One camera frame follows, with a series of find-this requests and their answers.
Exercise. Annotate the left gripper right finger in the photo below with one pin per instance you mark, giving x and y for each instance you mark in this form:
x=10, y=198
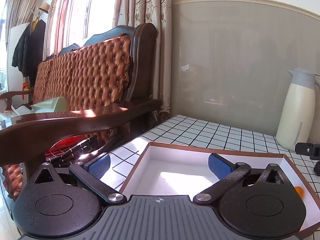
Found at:
x=229, y=175

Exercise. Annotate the black jacket on rack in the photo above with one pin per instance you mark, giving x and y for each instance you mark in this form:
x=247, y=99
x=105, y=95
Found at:
x=32, y=52

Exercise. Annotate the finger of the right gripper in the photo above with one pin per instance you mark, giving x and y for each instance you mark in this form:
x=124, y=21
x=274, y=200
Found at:
x=309, y=149

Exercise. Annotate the wooden sofa with tufted cushion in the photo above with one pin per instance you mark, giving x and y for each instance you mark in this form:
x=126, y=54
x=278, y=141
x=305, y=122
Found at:
x=96, y=81

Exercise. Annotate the white refrigerator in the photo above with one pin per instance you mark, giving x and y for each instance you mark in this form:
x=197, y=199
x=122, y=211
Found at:
x=14, y=55

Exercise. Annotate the straw hat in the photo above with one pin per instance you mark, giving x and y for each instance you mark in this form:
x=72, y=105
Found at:
x=44, y=8

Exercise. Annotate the red bag under armrest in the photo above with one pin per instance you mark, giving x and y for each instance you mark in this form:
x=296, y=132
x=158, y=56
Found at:
x=63, y=145

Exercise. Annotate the orange carrot piece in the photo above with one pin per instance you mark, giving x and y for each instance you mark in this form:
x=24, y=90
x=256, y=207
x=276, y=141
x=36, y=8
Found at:
x=300, y=191

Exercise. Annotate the beige floral curtain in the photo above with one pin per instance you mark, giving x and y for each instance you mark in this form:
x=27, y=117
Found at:
x=152, y=49

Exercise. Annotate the brown cardboard tray box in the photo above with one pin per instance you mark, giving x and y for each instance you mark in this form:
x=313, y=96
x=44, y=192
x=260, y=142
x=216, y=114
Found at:
x=175, y=169

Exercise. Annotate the cream thermos jug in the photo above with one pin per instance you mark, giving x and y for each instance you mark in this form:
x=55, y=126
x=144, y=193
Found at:
x=298, y=109

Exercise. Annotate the light green plastic item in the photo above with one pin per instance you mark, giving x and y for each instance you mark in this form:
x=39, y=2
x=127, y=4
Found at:
x=58, y=104

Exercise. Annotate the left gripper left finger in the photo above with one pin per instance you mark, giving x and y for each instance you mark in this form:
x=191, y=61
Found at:
x=89, y=175

